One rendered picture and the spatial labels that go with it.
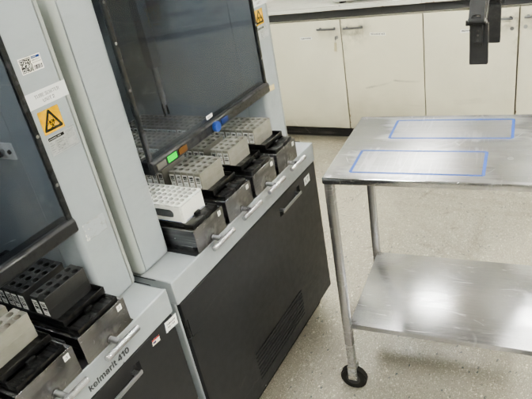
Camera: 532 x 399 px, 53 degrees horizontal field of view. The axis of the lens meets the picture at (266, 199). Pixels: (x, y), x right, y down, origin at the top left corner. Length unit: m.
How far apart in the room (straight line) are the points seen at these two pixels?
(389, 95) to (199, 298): 2.43
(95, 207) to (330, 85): 2.67
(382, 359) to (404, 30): 2.06
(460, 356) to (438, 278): 0.30
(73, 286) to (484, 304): 1.25
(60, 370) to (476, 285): 1.33
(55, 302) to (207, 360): 0.51
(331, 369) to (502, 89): 2.03
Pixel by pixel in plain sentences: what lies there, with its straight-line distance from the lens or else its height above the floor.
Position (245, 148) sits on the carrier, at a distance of 1.69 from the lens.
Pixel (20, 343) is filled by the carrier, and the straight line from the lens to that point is 1.18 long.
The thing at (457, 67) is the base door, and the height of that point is 0.49.
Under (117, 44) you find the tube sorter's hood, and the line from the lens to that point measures 1.27.
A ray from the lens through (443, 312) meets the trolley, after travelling 1.84.
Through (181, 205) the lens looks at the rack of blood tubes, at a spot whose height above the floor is 0.87.
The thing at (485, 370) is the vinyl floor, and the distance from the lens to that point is 2.06.
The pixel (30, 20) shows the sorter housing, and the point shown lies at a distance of 1.15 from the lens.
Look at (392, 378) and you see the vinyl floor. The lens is 2.01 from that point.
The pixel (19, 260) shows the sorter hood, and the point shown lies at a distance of 1.12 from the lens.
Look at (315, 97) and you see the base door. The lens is 3.80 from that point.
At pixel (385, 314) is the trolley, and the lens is 1.83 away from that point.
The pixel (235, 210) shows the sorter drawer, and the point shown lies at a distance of 1.53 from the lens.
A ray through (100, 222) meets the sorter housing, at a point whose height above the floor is 0.94.
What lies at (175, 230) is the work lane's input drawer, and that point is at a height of 0.80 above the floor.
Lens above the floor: 1.48
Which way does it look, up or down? 28 degrees down
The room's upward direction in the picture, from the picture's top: 11 degrees counter-clockwise
